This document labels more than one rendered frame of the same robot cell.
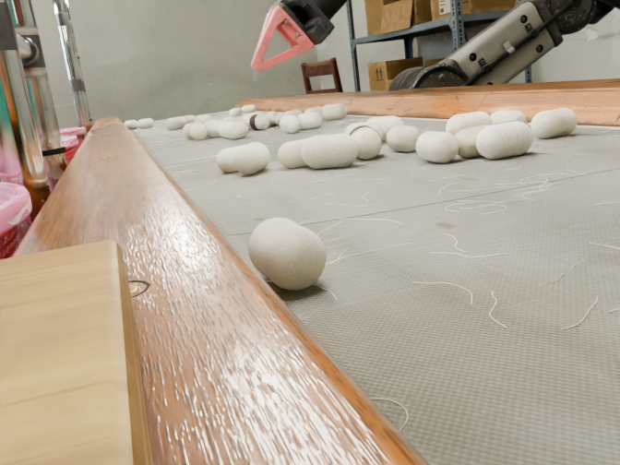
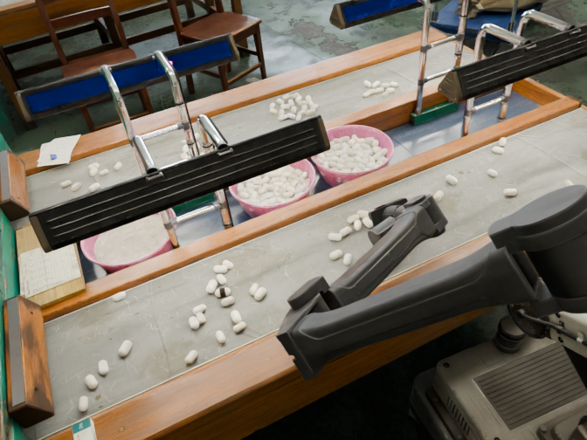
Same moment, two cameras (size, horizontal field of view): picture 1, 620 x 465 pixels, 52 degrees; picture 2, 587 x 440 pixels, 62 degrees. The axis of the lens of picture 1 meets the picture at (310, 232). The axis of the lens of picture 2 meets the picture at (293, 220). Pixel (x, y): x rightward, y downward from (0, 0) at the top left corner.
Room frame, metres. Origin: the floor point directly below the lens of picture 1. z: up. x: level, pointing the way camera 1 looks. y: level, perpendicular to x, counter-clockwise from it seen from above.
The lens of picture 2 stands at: (0.56, -0.83, 1.68)
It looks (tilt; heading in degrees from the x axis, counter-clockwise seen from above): 43 degrees down; 85
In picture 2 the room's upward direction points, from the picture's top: 7 degrees counter-clockwise
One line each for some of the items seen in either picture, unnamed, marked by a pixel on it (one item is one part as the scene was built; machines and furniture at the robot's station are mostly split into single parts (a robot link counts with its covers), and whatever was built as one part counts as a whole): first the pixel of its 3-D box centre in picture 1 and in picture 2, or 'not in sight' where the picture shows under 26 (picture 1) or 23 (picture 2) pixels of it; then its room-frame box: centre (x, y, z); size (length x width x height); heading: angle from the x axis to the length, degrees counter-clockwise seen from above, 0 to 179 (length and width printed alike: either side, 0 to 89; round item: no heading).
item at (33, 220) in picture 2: not in sight; (190, 175); (0.44, 0.01, 1.08); 0.62 x 0.08 x 0.07; 16
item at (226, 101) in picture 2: not in sight; (256, 110); (0.63, 0.92, 0.67); 1.81 x 0.12 x 0.19; 16
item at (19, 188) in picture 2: not in sight; (12, 182); (-0.16, 0.48, 0.83); 0.30 x 0.06 x 0.07; 106
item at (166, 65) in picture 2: not in sight; (159, 137); (0.31, 0.47, 0.90); 0.20 x 0.19 x 0.45; 16
